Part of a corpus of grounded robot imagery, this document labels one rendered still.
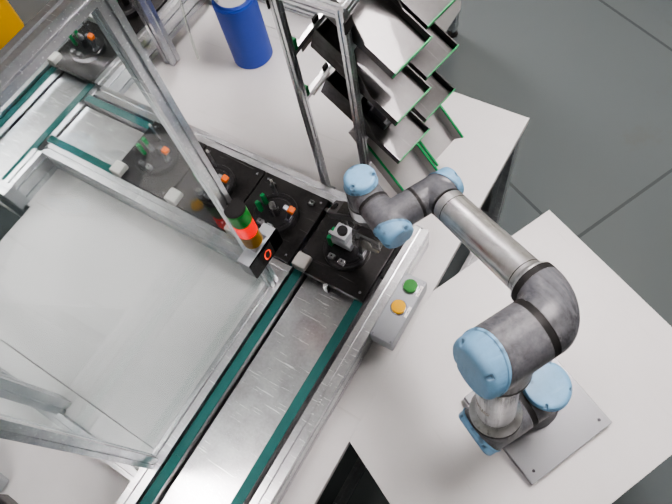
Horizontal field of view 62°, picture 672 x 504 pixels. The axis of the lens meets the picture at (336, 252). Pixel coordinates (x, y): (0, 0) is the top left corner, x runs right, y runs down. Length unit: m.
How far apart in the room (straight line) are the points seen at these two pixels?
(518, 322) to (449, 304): 0.73
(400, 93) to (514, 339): 0.71
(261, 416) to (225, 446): 0.12
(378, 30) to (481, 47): 2.19
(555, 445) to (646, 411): 0.26
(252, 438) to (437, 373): 0.54
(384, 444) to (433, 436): 0.13
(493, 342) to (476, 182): 0.99
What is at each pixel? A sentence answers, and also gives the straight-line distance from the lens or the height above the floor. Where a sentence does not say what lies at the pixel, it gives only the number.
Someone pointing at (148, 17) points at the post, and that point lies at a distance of 2.29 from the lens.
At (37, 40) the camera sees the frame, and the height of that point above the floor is 1.99.
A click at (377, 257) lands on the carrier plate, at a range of 1.63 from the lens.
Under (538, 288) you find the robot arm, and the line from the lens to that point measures 1.03.
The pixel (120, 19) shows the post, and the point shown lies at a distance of 0.91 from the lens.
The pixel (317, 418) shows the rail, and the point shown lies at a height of 0.96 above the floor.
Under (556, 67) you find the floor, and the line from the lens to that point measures 3.42.
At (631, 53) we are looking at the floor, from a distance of 3.57.
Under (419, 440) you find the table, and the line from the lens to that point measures 1.60.
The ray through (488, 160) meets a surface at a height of 0.86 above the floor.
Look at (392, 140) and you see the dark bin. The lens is 1.54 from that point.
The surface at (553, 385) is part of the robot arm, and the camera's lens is 1.40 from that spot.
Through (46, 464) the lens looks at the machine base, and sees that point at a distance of 1.91.
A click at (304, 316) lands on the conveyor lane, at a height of 0.92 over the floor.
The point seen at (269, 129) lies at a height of 0.86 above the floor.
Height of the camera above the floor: 2.45
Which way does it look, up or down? 63 degrees down
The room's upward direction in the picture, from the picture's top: 17 degrees counter-clockwise
